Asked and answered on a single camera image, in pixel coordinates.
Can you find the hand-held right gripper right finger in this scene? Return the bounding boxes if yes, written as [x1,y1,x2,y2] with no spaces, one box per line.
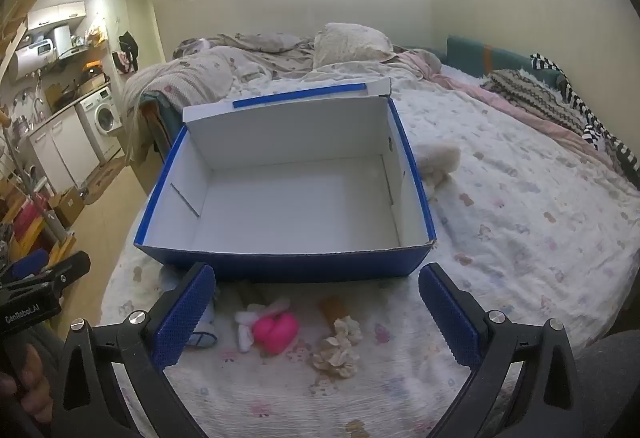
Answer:
[418,262,583,438]

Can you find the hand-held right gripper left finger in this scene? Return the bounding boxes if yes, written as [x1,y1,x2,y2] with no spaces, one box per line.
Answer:
[50,262,217,438]

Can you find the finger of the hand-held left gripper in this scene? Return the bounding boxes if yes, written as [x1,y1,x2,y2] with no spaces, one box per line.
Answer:
[0,250,92,301]

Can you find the light blue fluffy toy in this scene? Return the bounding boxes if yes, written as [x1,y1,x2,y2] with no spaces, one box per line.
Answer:
[186,298,219,349]

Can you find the white toy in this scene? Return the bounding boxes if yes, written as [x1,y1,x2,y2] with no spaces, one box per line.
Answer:
[235,297,292,353]

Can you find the pink soft toy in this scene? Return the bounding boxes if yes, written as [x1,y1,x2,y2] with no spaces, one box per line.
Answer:
[251,312,300,356]

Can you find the brown wooden block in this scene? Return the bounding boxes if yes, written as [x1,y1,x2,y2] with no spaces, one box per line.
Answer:
[320,296,351,321]

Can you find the blue and white cardboard box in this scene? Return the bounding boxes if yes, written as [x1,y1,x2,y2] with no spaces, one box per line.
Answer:
[134,79,437,283]

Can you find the person's left hand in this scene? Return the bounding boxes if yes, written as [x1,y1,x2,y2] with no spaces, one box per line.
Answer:
[0,343,53,424]

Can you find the brown cardboard box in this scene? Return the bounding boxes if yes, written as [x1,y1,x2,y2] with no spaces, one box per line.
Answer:
[50,187,86,226]

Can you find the bed with floral sheet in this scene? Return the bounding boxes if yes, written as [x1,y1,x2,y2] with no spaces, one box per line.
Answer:
[100,63,640,438]

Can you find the white floor cabinet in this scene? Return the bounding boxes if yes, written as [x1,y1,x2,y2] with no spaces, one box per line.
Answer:
[27,107,101,191]

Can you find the white washing machine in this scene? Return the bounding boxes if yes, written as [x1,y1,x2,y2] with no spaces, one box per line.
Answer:
[77,85,124,164]

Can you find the white plush cloth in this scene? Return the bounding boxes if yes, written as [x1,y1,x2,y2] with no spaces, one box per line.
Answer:
[414,141,462,189]

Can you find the person's grey pants leg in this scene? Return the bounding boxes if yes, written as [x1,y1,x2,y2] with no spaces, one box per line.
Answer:
[575,330,640,438]

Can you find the white water heater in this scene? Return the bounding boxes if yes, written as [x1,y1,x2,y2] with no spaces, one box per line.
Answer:
[9,40,57,81]

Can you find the dark hanging clothes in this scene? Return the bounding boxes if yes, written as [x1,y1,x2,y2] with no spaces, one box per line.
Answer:
[117,32,139,73]

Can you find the grey floral duvet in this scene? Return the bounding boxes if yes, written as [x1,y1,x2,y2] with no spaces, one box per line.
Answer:
[122,33,321,129]

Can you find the patterned knit blanket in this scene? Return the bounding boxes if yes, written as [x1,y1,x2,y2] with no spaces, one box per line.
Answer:
[482,68,591,134]

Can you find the black and white striped cloth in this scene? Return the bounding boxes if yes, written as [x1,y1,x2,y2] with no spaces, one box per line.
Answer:
[530,53,640,191]

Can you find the pink cloth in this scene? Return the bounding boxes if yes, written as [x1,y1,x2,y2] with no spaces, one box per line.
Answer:
[395,50,616,169]

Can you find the teal headboard cushion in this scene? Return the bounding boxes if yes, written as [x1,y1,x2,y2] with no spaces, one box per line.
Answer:
[446,35,566,89]

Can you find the beige pillow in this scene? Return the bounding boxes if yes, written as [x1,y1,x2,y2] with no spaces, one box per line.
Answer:
[312,22,396,69]

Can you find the teal bed frame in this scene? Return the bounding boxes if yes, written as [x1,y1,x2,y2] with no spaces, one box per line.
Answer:
[140,98,181,164]

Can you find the white wall cabinet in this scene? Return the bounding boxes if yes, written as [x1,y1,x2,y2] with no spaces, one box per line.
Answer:
[27,2,87,30]

